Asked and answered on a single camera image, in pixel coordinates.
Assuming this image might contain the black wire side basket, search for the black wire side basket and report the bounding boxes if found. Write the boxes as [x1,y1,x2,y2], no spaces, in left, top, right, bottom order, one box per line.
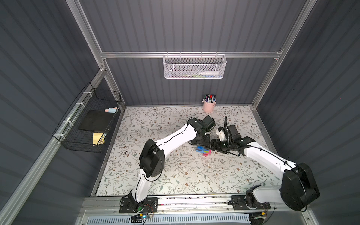
[53,83,122,153]

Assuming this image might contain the white bottle in basket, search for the white bottle in basket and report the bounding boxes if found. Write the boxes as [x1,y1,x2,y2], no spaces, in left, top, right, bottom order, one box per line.
[199,71,219,77]

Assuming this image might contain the markers in bucket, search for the markers in bucket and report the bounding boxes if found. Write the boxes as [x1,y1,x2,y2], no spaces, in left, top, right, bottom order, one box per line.
[202,94,216,103]

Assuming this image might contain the yellow sticky note pad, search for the yellow sticky note pad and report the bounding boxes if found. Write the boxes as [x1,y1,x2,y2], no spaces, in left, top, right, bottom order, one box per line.
[93,133,106,145]

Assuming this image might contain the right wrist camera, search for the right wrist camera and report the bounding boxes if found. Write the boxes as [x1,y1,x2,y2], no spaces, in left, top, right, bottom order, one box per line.
[216,116,242,143]

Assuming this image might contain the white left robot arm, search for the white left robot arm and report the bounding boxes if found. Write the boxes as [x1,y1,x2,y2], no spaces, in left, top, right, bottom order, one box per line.
[129,120,214,203]

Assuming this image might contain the black notebook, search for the black notebook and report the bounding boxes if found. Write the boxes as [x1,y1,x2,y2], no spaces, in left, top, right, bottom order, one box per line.
[79,110,113,133]

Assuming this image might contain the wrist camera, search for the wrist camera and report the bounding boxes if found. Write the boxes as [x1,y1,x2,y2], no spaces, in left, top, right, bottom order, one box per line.
[202,115,216,132]
[216,116,242,143]

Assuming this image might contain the white wire wall basket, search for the white wire wall basket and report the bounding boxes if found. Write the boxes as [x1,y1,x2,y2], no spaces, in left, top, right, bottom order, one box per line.
[163,53,227,79]

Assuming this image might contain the pastel sticky notes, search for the pastel sticky notes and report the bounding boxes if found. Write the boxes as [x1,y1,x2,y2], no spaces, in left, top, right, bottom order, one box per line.
[104,107,118,113]

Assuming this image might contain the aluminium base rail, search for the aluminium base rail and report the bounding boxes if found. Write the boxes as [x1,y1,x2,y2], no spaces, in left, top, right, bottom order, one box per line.
[81,192,307,214]

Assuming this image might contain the pink lego brick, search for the pink lego brick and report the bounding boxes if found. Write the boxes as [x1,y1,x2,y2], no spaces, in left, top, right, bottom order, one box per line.
[203,150,212,157]

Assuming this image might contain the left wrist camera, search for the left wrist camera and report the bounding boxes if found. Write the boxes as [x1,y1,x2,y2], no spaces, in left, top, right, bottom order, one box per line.
[202,115,216,132]

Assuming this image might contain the pink metal pen bucket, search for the pink metal pen bucket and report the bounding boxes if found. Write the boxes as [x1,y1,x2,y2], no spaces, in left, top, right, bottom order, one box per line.
[203,101,216,113]

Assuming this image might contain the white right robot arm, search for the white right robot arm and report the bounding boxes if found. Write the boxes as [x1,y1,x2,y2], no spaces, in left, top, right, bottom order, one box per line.
[210,137,320,212]

